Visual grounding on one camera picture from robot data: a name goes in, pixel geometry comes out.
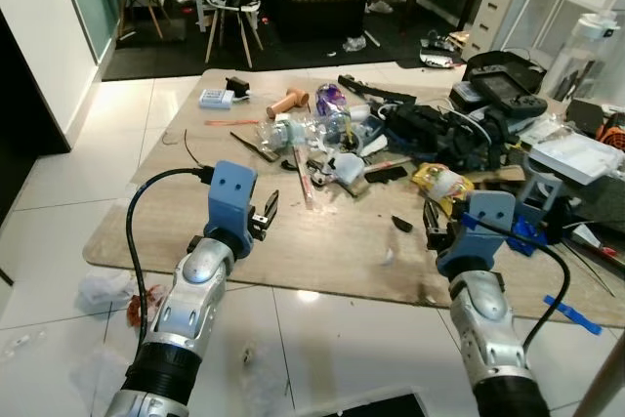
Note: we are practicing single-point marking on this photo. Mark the orange pen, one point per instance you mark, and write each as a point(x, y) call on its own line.
point(229, 122)

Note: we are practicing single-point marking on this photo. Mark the grey printed bracket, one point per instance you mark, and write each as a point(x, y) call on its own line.
point(542, 192)

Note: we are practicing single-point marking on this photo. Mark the blue printed part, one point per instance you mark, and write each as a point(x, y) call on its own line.
point(527, 233)

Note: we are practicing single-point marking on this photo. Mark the black shard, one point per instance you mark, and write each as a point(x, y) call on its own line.
point(402, 223)

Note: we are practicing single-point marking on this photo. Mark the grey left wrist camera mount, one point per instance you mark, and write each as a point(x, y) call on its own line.
point(232, 192)

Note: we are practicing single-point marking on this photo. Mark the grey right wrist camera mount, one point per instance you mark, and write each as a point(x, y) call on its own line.
point(483, 222)

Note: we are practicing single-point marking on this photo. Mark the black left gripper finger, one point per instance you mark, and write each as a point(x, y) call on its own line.
point(274, 204)
point(266, 212)

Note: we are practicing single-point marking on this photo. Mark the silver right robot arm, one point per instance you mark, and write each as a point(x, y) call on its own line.
point(488, 324)

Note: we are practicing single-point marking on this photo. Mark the black rug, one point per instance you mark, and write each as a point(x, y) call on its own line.
point(156, 61)

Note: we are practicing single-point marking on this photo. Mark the white flat box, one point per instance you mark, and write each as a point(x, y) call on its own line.
point(571, 158)

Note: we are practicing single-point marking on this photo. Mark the small black block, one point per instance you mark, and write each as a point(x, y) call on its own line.
point(237, 86)

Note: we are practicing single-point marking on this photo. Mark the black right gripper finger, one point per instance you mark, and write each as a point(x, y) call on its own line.
point(430, 220)
point(442, 218)

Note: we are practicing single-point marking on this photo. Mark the yellow snack wrapper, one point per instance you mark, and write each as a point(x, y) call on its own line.
point(435, 181)

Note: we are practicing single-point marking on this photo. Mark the black flat panel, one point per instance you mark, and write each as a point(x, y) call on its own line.
point(381, 407)

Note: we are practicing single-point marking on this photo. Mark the clear plastic bag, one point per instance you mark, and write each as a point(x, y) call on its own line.
point(107, 290)

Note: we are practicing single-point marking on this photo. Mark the clear water jug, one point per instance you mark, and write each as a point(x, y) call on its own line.
point(591, 56)

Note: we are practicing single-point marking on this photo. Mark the black coffee table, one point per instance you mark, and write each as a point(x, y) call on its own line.
point(312, 12)

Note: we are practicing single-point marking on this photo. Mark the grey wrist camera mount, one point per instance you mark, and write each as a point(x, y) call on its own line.
point(483, 222)
point(232, 192)

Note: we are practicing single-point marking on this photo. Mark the black handheld controller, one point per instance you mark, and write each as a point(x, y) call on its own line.
point(503, 90)

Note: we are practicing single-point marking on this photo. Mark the orange black device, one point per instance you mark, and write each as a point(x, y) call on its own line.
point(610, 132)

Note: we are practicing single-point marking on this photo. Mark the white power adapter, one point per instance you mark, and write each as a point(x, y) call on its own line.
point(215, 100)

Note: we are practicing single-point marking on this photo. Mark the purple bottle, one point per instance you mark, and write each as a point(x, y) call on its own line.
point(330, 100)

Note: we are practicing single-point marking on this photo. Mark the black slotted rail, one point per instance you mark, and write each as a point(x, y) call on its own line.
point(371, 88)

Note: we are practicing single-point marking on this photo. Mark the pink wrapped straw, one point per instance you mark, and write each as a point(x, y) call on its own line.
point(305, 183)

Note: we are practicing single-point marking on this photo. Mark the wooden table leg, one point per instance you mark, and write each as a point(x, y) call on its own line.
point(605, 383)

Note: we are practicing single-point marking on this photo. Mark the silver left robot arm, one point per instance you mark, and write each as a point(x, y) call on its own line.
point(190, 285)

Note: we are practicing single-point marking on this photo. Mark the clear plastic bottle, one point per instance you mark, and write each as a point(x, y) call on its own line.
point(288, 134)

